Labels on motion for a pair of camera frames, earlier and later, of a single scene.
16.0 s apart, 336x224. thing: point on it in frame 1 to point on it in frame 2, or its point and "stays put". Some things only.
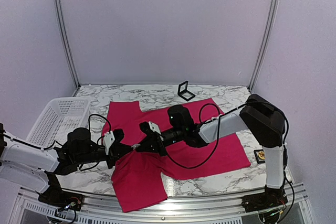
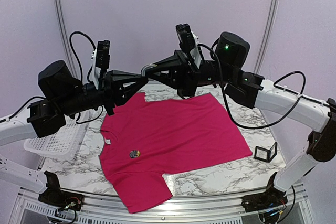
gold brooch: (261, 155) to (146, 66)
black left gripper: (116, 151) to (110, 91)
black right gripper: (153, 142) to (184, 76)
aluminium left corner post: (63, 31) stays put
